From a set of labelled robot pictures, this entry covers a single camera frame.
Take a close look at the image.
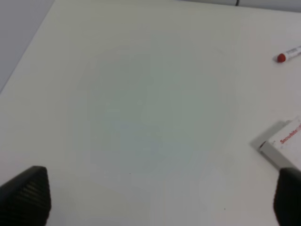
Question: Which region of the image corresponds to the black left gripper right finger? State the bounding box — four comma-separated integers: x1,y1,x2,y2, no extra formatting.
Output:
273,168,301,226

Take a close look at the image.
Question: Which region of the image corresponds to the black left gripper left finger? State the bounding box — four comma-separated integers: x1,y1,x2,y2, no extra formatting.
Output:
0,166,51,226

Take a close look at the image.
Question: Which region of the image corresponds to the white cardboard box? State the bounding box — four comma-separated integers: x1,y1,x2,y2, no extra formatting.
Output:
259,116,301,170

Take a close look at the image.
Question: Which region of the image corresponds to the red whiteboard marker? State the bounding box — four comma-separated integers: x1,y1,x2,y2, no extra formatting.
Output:
276,46,301,63

